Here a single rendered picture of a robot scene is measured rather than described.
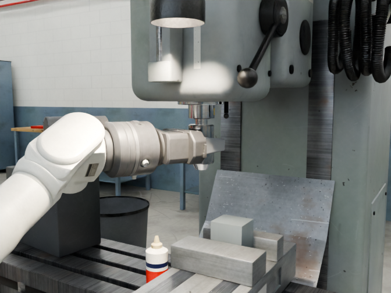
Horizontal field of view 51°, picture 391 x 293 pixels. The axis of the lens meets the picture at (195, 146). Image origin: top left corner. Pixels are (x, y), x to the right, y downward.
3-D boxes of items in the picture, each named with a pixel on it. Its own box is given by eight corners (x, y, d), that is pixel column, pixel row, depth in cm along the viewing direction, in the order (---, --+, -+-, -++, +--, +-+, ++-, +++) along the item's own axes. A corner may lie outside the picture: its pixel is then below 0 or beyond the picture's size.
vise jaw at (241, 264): (252, 287, 62) (252, 262, 62) (170, 267, 70) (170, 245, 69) (266, 273, 67) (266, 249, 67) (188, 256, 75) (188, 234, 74)
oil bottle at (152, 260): (159, 300, 72) (159, 240, 71) (141, 295, 75) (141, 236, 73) (172, 291, 76) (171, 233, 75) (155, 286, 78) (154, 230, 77)
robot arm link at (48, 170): (114, 126, 60) (57, 180, 50) (99, 165, 66) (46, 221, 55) (77, 103, 60) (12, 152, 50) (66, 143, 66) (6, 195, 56)
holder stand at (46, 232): (58, 258, 92) (55, 170, 90) (8, 238, 105) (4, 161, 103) (101, 243, 101) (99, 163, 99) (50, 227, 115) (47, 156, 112)
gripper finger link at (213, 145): (221, 153, 74) (193, 155, 71) (222, 135, 74) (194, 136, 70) (227, 154, 73) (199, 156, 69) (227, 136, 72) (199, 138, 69)
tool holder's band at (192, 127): (216, 129, 76) (216, 123, 76) (212, 131, 71) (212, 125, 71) (191, 128, 77) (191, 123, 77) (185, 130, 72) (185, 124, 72)
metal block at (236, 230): (241, 260, 69) (241, 226, 69) (210, 254, 72) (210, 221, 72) (253, 251, 74) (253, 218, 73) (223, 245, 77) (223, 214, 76)
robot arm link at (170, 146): (208, 120, 67) (141, 122, 60) (207, 178, 68) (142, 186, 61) (168, 117, 77) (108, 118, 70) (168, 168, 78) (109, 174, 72)
